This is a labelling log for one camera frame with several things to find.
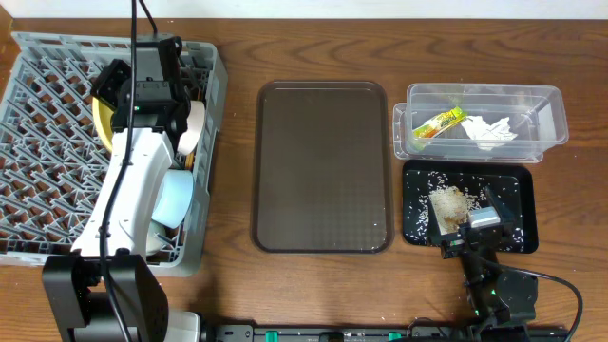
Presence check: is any wooden chopstick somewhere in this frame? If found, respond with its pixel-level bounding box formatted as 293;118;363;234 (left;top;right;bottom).
184;152;195;170

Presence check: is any dark brown serving tray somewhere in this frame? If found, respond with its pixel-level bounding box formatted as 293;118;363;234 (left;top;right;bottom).
251;81;393;255

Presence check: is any green orange snack wrapper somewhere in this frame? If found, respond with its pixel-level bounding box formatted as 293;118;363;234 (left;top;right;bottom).
413;106;467;139

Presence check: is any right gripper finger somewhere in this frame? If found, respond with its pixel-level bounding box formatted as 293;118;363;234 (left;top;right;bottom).
484;186;515;223
427;194;461;245

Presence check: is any white paper napkin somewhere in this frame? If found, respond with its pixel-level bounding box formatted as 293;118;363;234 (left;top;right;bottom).
461;116;517;151

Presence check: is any clear plastic waste bin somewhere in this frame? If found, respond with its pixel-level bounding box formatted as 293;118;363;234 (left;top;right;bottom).
392;83;569;163

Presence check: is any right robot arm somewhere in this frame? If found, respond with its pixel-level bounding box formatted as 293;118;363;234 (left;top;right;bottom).
427;186;538;341

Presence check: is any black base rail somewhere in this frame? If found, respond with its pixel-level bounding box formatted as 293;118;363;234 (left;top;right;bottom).
199;323;570;342

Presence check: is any pile of rice waste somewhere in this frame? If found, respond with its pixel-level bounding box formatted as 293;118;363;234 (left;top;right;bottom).
429;186;477;235

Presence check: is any light blue bowl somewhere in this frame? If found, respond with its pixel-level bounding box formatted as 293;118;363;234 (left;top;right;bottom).
152;169;194;229

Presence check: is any grey plastic dish rack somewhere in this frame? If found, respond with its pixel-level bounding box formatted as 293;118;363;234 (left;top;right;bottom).
1;32;228;276

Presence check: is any black plastic tray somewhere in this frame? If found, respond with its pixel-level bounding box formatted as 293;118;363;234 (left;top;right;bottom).
402;160;539;254

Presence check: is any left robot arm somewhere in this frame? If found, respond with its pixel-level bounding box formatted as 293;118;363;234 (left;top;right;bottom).
42;35;205;341

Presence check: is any yellow plastic plate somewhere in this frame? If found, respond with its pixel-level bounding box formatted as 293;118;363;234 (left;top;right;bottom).
92;98;114;152

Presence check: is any white pink bowl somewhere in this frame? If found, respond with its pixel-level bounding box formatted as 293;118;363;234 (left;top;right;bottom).
177;101;206;155

